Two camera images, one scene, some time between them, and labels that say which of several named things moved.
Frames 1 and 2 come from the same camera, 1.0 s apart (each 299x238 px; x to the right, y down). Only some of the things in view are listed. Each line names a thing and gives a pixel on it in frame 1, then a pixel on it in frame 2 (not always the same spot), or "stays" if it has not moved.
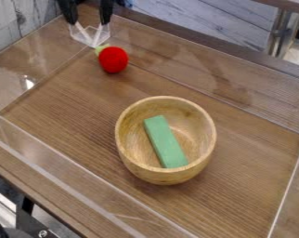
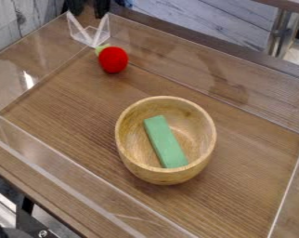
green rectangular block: x=167 y=150 stays
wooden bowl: x=167 y=138 stays
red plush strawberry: x=114 y=58 stays
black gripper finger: x=70 y=10 -> x=75 y=6
